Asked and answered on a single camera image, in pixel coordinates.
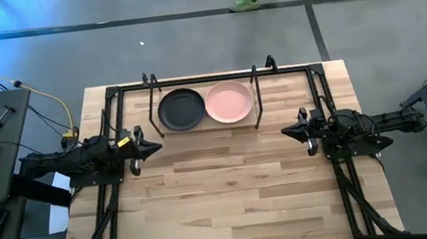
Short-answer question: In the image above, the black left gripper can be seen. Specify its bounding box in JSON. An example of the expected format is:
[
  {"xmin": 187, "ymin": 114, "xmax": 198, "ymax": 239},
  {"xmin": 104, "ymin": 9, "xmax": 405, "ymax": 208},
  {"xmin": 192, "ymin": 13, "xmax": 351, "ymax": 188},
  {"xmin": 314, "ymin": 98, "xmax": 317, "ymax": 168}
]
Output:
[{"xmin": 116, "ymin": 123, "xmax": 166, "ymax": 178}]

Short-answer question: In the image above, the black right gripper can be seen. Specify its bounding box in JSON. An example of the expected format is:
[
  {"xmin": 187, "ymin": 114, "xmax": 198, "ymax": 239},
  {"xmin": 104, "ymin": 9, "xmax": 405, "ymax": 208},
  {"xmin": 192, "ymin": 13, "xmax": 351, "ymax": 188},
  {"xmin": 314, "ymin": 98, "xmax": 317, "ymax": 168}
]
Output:
[{"xmin": 278, "ymin": 105, "xmax": 330, "ymax": 160}]

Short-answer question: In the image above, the black plate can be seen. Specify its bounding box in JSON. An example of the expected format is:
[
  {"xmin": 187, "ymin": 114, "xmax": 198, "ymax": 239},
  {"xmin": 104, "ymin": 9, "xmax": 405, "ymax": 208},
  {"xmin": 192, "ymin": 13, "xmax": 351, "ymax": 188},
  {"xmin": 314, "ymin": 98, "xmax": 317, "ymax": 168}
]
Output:
[{"xmin": 155, "ymin": 86, "xmax": 209, "ymax": 135}]

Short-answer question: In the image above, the pink plate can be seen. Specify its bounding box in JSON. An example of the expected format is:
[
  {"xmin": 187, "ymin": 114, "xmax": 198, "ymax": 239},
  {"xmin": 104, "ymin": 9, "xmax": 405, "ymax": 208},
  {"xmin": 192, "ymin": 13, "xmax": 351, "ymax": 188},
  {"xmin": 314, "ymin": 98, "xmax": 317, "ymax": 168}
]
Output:
[{"xmin": 202, "ymin": 77, "xmax": 257, "ymax": 126}]

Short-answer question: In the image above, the white paper sheet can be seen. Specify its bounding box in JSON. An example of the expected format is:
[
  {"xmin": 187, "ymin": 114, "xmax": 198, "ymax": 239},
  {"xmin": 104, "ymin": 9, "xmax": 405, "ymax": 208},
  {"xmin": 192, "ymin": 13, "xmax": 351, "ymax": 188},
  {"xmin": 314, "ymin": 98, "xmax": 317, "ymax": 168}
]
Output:
[{"xmin": 41, "ymin": 172, "xmax": 78, "ymax": 235}]

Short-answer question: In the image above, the green shoe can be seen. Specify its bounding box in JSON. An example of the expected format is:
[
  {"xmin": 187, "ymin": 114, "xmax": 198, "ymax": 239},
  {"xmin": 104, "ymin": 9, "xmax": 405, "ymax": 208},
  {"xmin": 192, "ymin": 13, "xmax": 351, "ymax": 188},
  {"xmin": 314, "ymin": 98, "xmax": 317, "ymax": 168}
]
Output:
[{"xmin": 228, "ymin": 0, "xmax": 262, "ymax": 15}]

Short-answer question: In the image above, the black metal table frame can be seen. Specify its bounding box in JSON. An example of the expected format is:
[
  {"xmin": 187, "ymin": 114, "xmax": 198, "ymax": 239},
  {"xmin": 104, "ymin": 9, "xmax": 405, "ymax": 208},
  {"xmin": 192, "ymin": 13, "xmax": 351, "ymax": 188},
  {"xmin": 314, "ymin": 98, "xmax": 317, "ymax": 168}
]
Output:
[{"xmin": 43, "ymin": 41, "xmax": 407, "ymax": 239}]

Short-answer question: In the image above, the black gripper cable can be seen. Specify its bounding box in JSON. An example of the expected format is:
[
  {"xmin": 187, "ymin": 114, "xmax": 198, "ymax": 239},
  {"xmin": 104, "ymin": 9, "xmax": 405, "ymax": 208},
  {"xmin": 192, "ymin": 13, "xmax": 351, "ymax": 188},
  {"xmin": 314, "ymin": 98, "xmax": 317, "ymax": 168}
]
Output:
[{"xmin": 318, "ymin": 89, "xmax": 381, "ymax": 144}]

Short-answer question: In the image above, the yellow cable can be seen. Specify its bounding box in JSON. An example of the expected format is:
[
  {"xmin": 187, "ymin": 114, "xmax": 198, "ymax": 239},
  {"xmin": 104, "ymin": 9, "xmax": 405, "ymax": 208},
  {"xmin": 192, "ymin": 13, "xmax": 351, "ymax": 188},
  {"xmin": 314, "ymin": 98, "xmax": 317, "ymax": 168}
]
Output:
[{"xmin": 0, "ymin": 37, "xmax": 79, "ymax": 147}]

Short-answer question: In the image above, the black strap bar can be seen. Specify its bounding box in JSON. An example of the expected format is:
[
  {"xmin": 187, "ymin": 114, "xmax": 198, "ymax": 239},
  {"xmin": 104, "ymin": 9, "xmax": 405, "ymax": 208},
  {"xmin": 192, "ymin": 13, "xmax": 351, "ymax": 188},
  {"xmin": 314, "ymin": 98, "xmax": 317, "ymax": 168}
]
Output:
[{"xmin": 7, "ymin": 169, "xmax": 74, "ymax": 215}]

